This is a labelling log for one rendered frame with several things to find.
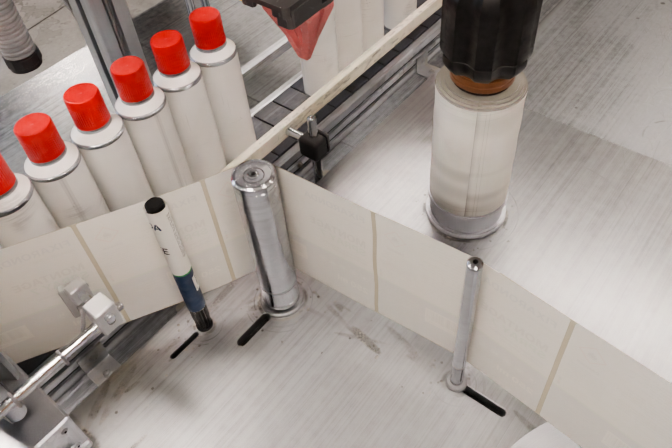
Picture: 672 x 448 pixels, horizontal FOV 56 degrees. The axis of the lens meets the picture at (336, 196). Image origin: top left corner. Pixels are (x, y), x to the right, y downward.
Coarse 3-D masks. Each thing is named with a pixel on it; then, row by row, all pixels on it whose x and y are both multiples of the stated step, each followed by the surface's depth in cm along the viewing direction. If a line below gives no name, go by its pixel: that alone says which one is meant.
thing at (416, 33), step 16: (432, 16) 100; (384, 32) 98; (416, 32) 97; (400, 48) 95; (384, 64) 92; (368, 80) 91; (288, 96) 89; (304, 96) 88; (336, 96) 88; (272, 112) 87; (288, 112) 86; (320, 112) 86; (256, 128) 85; (304, 128) 84; (288, 144) 82; (272, 160) 80; (48, 352) 64; (32, 368) 63
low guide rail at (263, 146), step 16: (432, 0) 96; (416, 16) 94; (400, 32) 92; (384, 48) 90; (352, 64) 87; (368, 64) 89; (336, 80) 85; (352, 80) 87; (320, 96) 83; (304, 112) 81; (272, 128) 79; (256, 144) 77; (272, 144) 79; (240, 160) 75
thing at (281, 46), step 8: (280, 40) 84; (288, 40) 84; (272, 48) 83; (280, 48) 83; (288, 48) 84; (256, 56) 82; (264, 56) 81; (272, 56) 82; (248, 64) 80; (256, 64) 81; (264, 64) 82; (248, 72) 80; (256, 72) 81
